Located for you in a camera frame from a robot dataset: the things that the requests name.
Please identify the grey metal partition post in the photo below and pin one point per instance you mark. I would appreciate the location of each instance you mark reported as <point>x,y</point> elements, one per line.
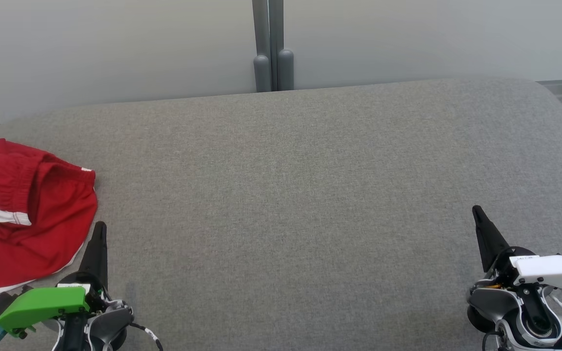
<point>286,70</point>
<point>262,73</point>

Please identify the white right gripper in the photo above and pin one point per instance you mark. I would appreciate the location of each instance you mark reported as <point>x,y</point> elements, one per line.
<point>554,270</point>

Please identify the red shorts with white stripe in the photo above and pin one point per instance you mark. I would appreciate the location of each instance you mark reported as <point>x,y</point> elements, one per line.
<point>42,209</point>

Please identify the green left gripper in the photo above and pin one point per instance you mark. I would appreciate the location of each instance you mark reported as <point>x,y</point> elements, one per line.
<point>42,302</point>

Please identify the grey fabric sofa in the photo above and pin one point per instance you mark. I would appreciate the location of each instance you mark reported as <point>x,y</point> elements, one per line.
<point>281,195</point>

